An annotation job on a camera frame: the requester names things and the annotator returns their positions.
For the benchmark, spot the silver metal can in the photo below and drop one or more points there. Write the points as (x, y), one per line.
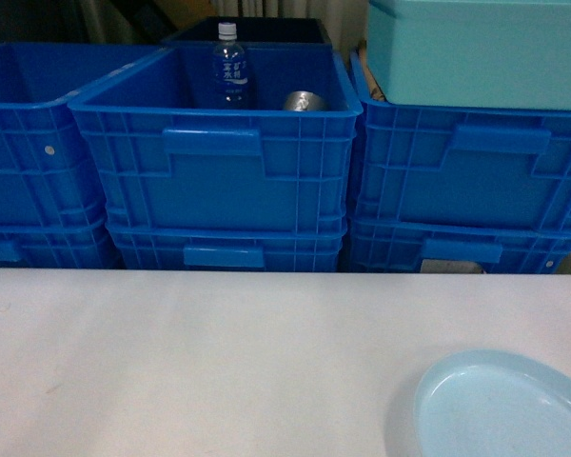
(304, 101)

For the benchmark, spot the teal plastic box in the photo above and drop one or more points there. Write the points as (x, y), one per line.
(472, 54)

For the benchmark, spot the blue crate middle top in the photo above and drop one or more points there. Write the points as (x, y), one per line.
(170, 156)

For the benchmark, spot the blue crate right bottom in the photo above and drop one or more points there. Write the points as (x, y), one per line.
(403, 247)

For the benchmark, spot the light blue oval tray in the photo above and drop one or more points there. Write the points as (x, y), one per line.
(492, 403)

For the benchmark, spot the blue crate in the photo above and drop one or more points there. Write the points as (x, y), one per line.
(477, 168)
(403, 247)
(170, 156)
(80, 246)
(210, 249)
(47, 175)

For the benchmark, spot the blue crate left top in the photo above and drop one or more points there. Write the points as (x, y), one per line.
(47, 175)

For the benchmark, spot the blue crate middle bottom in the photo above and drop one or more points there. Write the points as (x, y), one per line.
(210, 249)

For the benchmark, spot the clear water bottle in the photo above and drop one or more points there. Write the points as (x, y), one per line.
(230, 68)

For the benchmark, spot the blue crate right top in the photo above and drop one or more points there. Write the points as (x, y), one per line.
(477, 168)

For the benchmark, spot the blue crate left bottom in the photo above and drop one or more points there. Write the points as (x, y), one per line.
(80, 246)

